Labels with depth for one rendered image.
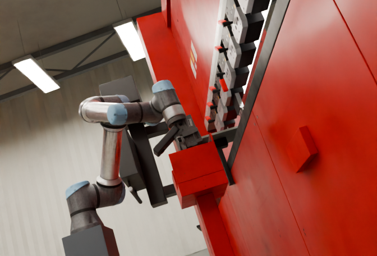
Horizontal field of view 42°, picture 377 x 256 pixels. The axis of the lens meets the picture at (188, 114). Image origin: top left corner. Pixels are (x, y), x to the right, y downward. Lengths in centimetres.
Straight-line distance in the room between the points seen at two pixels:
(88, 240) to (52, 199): 802
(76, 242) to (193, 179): 76
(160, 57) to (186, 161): 187
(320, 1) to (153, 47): 260
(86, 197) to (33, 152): 836
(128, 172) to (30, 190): 724
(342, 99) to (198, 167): 78
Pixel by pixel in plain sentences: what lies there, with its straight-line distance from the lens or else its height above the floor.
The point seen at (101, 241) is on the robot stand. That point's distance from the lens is 218.
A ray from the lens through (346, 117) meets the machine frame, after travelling 97.
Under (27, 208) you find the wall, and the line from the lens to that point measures 1039.
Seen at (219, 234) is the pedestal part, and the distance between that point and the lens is 166.
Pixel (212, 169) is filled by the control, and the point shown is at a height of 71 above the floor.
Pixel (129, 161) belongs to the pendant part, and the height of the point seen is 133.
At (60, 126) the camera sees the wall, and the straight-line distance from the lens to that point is 1054.
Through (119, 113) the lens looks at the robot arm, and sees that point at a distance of 175.
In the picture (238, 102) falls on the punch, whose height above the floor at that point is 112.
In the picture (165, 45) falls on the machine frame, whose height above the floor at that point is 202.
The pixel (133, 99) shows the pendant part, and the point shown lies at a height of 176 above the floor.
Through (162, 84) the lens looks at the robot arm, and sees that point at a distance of 176.
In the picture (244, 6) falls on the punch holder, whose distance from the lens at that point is 173.
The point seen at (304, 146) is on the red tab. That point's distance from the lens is 115.
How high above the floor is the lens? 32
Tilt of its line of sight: 21 degrees up
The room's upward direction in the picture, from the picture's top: 19 degrees counter-clockwise
